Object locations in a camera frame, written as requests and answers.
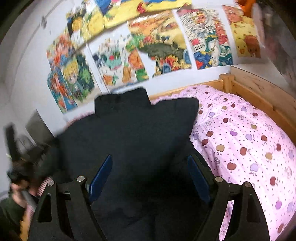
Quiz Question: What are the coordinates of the black large jacket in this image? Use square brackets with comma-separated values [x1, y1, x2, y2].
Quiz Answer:
[38, 88, 207, 240]

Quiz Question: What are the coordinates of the pink apple print bedsheet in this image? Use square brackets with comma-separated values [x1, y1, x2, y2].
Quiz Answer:
[150, 85, 295, 240]

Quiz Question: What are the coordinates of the orange girl blue poster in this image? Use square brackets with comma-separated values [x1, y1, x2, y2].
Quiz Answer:
[47, 68, 78, 113]

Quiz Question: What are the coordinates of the blond boy cartoon poster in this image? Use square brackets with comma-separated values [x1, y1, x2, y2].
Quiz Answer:
[62, 53, 100, 106]

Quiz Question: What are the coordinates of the red haired girl poster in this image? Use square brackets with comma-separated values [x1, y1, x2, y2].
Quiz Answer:
[46, 28, 75, 71]

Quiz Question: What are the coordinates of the fruit juice orange poster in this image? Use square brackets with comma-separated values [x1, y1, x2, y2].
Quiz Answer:
[89, 34, 149, 92]

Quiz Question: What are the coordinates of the pineapple yellow poster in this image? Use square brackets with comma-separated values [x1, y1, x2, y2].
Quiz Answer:
[66, 1, 105, 49]

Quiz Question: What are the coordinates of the landscape hill poster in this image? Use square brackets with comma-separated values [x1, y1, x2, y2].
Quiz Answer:
[127, 11, 192, 77]

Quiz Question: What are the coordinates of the yellow bear poster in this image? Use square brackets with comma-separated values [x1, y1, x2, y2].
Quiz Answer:
[222, 5, 261, 58]

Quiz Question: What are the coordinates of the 2024 dragon poster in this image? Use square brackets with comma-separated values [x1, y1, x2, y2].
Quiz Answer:
[177, 8, 233, 70]

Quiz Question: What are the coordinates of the grey metal wall panel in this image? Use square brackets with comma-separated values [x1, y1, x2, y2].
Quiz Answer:
[25, 110, 54, 145]

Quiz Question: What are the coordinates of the wooden bed frame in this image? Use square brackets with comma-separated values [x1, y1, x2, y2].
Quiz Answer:
[149, 66, 295, 143]

